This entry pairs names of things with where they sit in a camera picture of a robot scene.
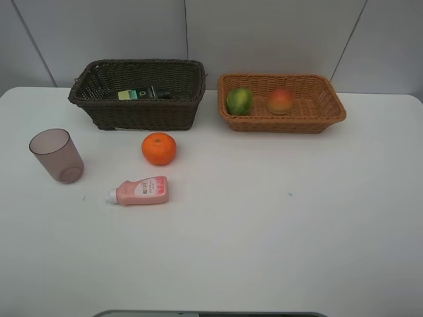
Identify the green mango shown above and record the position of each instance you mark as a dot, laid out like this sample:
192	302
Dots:
239	102

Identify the pink bottle white cap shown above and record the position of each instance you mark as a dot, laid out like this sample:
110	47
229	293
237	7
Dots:
149	191

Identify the dark green pump bottle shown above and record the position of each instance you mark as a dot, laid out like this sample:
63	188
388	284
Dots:
146	92

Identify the red yellow peach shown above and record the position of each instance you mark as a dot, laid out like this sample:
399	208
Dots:
280	102

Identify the translucent purple plastic cup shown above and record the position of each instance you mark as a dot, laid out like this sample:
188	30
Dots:
57	153

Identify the orange mandarin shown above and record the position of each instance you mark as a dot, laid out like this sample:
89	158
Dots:
159	148

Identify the orange wicker basket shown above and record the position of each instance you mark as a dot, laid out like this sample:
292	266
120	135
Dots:
315	103

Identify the dark brown wicker basket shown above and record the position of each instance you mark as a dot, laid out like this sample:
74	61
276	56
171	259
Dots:
95	92

